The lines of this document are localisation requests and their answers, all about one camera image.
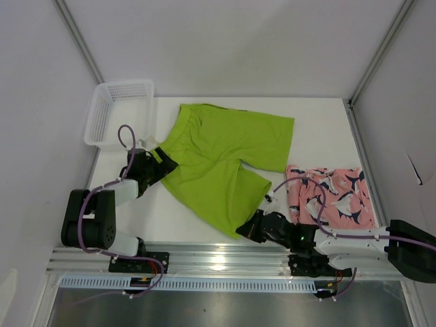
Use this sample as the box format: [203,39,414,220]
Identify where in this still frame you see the lime green cloth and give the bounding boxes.
[159,104,295,238]

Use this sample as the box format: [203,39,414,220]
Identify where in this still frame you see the pink shark print shorts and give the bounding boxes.
[285,165,376,229]

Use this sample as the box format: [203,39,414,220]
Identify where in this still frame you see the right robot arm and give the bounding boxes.
[236,210,435,283]

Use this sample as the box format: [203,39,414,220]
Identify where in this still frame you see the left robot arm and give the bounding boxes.
[61,147,178,273]

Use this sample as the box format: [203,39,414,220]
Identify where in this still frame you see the white plastic basket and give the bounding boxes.
[84,79,155,151]

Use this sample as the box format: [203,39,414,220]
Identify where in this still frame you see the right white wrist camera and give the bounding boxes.
[264,191,280,215]

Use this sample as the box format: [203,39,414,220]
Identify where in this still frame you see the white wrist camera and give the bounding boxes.
[264,191,280,215]
[134,139,149,151]

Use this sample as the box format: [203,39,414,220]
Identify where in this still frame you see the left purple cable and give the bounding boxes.
[78,125,164,302]

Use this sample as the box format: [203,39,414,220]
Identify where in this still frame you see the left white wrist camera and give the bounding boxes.
[134,139,149,151]

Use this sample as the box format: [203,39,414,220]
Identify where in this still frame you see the aluminium mounting rail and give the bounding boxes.
[46,243,417,282]

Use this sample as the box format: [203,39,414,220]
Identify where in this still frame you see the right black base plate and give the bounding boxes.
[288,254,353,278]

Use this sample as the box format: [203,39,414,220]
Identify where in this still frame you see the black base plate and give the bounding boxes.
[108,252,170,274]
[288,254,353,278]

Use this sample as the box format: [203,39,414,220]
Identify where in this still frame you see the white slotted cable duct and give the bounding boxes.
[59,275,334,294]

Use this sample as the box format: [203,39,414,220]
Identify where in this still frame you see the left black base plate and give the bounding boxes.
[108,252,170,274]

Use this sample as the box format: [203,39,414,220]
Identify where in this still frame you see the left aluminium frame post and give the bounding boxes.
[52,0,104,84]

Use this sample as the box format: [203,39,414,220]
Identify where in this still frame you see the aluminium frame post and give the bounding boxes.
[347,0,418,110]
[52,0,104,84]

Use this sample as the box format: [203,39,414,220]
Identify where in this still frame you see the right aluminium frame post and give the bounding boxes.
[347,0,418,110]

